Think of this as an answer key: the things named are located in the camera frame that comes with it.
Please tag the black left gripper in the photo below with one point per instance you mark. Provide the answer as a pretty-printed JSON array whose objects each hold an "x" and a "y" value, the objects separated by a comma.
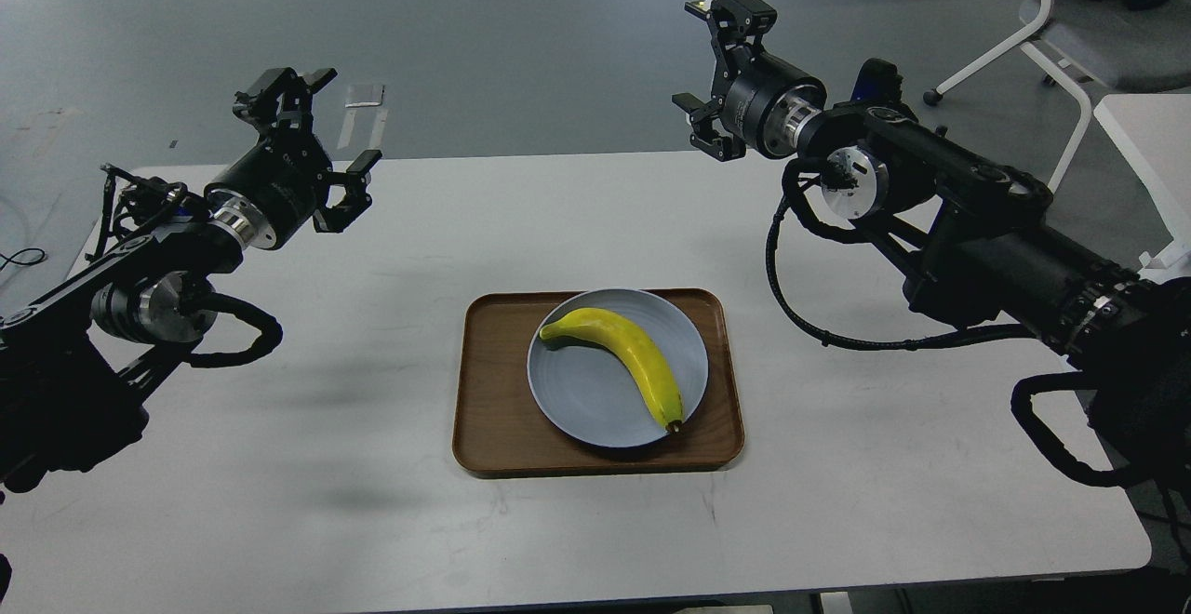
[{"x": 286, "y": 177}]

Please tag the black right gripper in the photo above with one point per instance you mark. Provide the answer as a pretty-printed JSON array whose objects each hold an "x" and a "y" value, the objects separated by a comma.
[{"x": 766, "y": 98}]

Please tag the yellow banana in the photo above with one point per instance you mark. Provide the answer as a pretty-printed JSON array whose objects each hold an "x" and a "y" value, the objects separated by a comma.
[{"x": 637, "y": 352}]

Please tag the light blue plate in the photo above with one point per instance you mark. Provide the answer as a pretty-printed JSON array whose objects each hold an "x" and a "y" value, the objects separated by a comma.
[{"x": 587, "y": 390}]

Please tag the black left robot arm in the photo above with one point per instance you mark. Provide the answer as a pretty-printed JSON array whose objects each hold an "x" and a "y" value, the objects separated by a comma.
[{"x": 80, "y": 362}]

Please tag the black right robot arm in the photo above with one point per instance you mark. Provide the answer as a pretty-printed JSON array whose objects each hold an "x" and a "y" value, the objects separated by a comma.
[{"x": 971, "y": 239}]

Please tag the brown wooden tray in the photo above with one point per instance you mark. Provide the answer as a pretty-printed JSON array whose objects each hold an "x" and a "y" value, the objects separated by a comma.
[{"x": 500, "y": 431}]

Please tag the white office chair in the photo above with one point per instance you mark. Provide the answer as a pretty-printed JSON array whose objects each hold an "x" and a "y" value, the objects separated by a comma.
[{"x": 1074, "y": 41}]

